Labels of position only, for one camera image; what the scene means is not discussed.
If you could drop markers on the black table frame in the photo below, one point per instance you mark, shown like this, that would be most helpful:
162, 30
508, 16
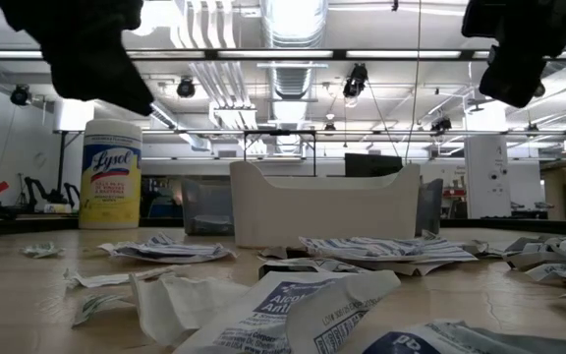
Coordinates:
17, 223

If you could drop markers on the white pillar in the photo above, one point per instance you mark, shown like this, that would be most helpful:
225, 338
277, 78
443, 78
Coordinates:
487, 177

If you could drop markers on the black hanging camera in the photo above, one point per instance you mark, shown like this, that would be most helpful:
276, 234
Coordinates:
356, 78

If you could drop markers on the thin white crumpled packet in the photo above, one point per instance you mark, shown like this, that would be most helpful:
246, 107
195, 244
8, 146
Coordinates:
111, 279

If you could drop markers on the blue striped bandage packet pile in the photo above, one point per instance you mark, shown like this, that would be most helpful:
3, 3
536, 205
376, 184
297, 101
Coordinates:
352, 248

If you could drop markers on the black monitor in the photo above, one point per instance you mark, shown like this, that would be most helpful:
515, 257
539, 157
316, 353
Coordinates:
371, 165

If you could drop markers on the Lysol wipes canister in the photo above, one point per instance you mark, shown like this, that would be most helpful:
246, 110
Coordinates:
111, 196

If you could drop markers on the plain white packet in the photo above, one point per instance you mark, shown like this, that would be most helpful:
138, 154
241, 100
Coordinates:
411, 268

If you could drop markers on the white lot number packet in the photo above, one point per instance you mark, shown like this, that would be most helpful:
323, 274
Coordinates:
347, 310

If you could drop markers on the black background robot arm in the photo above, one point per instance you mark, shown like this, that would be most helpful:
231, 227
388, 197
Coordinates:
42, 192

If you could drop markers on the grey translucent plastic bin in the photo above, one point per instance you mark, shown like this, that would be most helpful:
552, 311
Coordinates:
204, 196
430, 211

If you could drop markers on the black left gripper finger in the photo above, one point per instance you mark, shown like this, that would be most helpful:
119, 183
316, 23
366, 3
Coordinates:
91, 78
126, 69

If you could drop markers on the black ceiling camera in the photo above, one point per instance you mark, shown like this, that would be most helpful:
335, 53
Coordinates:
441, 125
20, 95
186, 88

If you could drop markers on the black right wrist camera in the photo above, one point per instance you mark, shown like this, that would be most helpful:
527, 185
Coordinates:
511, 81

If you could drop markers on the green striped strip packet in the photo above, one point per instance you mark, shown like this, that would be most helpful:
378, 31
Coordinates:
42, 251
94, 305

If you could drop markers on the silver ventilation duct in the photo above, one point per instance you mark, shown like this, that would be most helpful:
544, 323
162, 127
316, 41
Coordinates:
290, 78

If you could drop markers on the white plastic bin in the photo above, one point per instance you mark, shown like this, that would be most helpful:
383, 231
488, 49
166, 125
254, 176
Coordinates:
322, 211

